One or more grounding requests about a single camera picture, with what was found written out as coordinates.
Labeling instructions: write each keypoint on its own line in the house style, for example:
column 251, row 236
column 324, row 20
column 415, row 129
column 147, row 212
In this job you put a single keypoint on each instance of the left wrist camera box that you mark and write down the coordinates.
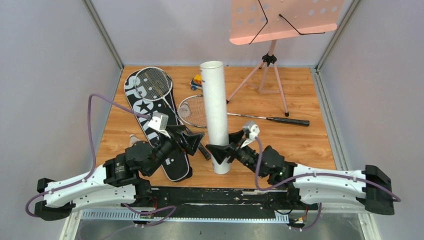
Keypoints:
column 158, row 121

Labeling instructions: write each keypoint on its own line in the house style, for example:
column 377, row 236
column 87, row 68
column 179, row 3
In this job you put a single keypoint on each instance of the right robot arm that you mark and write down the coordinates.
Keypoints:
column 370, row 187

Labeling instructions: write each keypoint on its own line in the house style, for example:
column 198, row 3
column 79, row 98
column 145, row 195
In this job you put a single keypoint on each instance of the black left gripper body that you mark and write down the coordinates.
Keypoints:
column 180, row 139

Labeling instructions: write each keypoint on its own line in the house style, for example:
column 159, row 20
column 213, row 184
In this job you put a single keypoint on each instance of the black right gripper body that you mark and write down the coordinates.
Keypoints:
column 245, row 155

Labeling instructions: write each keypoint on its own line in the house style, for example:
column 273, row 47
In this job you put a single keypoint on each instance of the colourful toy car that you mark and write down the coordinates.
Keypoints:
column 196, row 83

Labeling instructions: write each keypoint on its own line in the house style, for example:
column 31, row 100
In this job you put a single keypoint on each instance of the shuttlecock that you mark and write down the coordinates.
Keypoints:
column 133, row 139
column 184, row 110

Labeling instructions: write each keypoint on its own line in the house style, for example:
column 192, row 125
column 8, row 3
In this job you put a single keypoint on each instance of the white racket on bag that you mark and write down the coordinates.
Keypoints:
column 153, row 85

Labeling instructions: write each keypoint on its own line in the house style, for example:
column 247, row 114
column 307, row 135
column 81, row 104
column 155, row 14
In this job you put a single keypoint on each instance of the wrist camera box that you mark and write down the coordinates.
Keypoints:
column 251, row 129
column 158, row 121

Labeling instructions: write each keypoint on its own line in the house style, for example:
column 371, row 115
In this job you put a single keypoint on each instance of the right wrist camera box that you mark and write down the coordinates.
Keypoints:
column 251, row 129

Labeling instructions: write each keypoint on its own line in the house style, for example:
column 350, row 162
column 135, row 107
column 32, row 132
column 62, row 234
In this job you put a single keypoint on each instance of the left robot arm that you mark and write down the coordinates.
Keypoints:
column 120, row 180

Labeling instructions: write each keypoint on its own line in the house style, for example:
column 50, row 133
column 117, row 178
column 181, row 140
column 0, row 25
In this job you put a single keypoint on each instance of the white shuttlecock tube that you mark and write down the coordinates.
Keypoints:
column 215, row 102

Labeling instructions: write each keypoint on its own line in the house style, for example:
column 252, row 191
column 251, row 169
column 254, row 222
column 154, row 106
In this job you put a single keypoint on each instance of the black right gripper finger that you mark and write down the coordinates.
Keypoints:
column 221, row 153
column 237, row 138

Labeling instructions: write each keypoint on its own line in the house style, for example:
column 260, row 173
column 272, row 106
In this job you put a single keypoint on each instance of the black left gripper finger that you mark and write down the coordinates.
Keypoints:
column 175, row 131
column 192, row 142

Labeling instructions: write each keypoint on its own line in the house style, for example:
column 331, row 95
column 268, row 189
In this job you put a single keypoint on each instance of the pink music stand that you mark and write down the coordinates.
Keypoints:
column 256, row 21

